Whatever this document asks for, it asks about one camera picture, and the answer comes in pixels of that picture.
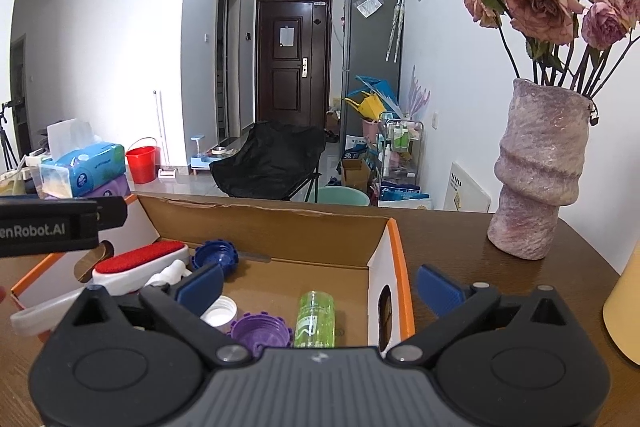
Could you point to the mauve ceramic vase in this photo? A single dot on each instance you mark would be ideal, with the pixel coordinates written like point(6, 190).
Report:
point(540, 172)

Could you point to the red white lint brush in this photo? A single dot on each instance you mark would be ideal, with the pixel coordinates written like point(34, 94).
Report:
point(140, 259)

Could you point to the blue tissue pack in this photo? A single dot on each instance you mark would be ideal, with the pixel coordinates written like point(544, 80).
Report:
point(85, 167)

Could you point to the grey fridge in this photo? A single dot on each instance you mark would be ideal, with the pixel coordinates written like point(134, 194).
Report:
point(367, 57)

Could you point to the black folding chair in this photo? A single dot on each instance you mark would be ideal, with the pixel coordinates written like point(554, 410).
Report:
point(270, 162)

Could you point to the printed cardboard box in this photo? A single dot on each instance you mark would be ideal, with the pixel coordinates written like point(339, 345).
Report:
point(310, 277)

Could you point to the dried pink roses bouquet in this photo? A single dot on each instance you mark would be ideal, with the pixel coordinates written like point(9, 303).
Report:
point(540, 2)

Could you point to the yellow plastic container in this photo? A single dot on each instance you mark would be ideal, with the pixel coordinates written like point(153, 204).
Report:
point(367, 106)

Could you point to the clear plastic document bag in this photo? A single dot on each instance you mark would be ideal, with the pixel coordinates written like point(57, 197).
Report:
point(370, 6)

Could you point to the white folded umbrella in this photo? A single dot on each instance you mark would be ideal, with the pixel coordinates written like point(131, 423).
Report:
point(391, 29)
point(399, 24)

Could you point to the blue pet bowl stand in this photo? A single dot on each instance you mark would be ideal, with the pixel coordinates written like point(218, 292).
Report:
point(202, 162)

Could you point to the purple plastic cap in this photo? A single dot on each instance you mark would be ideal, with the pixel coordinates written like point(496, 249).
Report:
point(260, 332)

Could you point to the white leaning board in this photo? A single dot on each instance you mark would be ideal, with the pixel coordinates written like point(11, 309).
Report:
point(467, 192)

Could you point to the metal trolley rack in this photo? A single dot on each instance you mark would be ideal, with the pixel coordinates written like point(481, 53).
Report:
point(400, 142)

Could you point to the blue plastic cap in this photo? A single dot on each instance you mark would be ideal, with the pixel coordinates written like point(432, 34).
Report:
point(215, 252)

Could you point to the green spray bottle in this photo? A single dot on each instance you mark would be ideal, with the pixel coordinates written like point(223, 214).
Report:
point(314, 317)

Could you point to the paper sheet on door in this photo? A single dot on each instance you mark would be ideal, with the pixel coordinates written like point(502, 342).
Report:
point(287, 36)

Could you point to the white mop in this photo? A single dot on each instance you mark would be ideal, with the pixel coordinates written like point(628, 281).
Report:
point(161, 132)

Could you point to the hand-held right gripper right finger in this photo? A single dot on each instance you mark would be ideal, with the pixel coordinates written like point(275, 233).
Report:
point(440, 291)

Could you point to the blue white pack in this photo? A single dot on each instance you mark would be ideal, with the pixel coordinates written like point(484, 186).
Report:
point(405, 197)

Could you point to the white ribbed cap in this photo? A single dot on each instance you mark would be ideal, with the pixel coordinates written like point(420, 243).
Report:
point(220, 313)

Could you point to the green plastic basin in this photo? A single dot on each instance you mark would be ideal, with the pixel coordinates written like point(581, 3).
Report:
point(342, 196)

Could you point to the blue white carton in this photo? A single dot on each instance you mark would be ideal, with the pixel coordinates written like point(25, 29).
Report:
point(357, 148)

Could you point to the dark brown door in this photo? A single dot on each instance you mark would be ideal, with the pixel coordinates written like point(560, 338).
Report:
point(292, 87)

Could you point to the purple artificial plant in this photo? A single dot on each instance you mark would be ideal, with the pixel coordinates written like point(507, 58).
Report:
point(418, 97)

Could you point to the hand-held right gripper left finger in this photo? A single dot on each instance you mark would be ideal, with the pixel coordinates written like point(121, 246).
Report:
point(200, 289)

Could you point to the white wall outlet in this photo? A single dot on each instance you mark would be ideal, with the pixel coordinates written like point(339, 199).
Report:
point(435, 121)

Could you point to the blue plastic rack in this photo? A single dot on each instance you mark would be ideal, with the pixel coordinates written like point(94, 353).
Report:
point(377, 87)

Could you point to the black tripod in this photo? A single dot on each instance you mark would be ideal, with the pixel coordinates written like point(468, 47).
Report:
point(5, 142)

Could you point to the small white bottle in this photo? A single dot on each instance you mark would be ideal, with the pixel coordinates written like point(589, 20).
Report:
point(170, 274)

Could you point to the red bucket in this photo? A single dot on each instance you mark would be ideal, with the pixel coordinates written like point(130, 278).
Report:
point(142, 164)

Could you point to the purple tissue pack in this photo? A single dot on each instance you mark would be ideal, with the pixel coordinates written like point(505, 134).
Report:
point(115, 187)

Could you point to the small brown carton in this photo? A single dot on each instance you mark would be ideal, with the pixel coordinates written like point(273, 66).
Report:
point(356, 174)

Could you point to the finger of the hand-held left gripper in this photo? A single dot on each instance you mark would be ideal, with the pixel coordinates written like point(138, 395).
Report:
point(112, 213)

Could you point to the pink bin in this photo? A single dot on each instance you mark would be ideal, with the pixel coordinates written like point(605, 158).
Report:
point(370, 130)

